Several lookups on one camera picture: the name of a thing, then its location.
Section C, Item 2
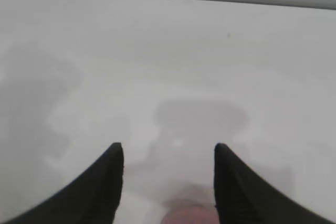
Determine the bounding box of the pink peach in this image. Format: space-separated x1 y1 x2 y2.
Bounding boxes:
163 203 221 224

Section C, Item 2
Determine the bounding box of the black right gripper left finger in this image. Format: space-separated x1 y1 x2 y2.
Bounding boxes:
9 142 124 224

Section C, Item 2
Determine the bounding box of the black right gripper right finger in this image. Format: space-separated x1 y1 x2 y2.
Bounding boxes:
214 143 332 224

